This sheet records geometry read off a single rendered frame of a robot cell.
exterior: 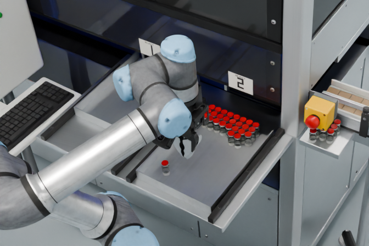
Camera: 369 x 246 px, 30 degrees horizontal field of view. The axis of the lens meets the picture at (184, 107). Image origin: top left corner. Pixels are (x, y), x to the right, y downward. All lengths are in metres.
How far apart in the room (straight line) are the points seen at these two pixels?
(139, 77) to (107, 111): 0.76
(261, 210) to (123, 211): 0.80
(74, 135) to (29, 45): 0.47
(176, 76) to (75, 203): 0.40
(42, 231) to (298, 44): 1.65
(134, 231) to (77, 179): 0.35
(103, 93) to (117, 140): 0.91
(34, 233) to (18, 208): 1.70
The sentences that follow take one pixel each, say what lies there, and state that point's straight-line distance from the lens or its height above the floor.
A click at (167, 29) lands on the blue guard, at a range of 2.13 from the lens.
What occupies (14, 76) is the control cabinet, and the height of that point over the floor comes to 0.86.
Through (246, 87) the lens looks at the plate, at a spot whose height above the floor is 1.01.
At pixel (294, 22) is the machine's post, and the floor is 1.30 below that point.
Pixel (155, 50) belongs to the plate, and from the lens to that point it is 2.22.
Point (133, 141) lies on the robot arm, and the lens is 1.42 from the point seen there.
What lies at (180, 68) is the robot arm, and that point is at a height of 1.40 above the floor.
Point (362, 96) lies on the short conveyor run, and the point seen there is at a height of 0.93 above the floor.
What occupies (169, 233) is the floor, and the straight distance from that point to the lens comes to 2.99.
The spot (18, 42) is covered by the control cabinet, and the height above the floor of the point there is 0.97.
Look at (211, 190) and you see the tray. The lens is 1.97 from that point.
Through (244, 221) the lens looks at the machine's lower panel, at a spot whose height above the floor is 0.34.
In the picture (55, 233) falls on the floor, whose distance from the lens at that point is 3.09.
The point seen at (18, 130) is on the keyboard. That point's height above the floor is 0.83.
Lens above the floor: 2.38
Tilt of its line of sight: 43 degrees down
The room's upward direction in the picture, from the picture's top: 6 degrees counter-clockwise
